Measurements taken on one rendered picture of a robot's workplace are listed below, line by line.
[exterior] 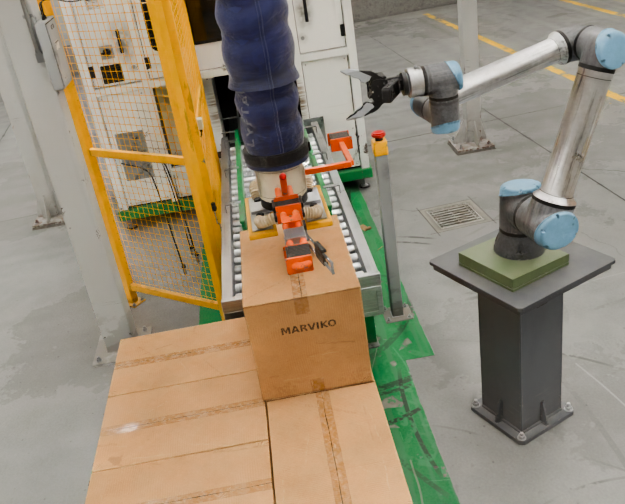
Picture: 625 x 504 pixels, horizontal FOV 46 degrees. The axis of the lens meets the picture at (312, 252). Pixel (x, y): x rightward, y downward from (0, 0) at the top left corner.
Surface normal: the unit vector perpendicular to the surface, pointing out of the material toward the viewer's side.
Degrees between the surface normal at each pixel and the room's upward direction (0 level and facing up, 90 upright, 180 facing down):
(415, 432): 0
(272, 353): 90
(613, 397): 0
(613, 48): 83
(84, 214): 89
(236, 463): 0
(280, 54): 99
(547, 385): 90
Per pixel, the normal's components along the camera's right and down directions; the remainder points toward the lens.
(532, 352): 0.51, 0.33
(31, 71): 0.11, 0.44
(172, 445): -0.15, -0.88
